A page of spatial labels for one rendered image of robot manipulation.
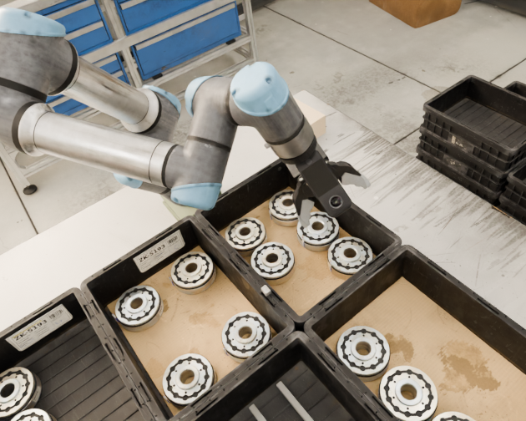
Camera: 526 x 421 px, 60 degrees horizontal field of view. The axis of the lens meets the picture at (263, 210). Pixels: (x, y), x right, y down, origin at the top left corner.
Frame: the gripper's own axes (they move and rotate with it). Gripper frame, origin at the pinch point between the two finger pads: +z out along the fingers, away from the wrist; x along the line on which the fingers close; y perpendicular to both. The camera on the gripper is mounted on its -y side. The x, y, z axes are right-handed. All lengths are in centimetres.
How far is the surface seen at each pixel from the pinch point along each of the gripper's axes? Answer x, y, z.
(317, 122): -10, 60, 34
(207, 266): 33.1, 11.7, 6.8
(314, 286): 14.3, -1.9, 17.3
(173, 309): 43.9, 5.8, 5.7
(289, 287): 19.3, 0.3, 15.4
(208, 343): 38.9, -5.6, 7.6
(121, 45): 50, 194, 31
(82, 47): 66, 193, 19
